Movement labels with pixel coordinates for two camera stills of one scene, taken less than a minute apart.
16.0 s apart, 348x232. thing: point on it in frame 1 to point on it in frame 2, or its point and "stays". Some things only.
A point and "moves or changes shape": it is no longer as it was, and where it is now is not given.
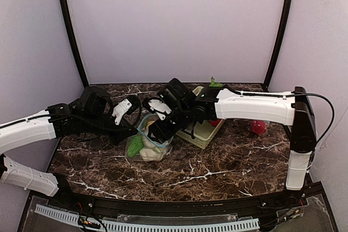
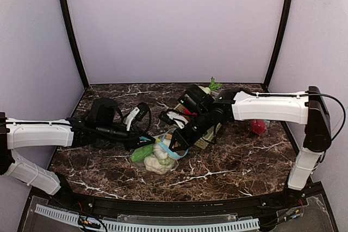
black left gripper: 126,133 to 135,139
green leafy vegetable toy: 135,145 moves or changes shape
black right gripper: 159,130 to 184,134
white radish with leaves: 213,84 stays
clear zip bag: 140,147 moves or changes shape
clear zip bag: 260,127 stays
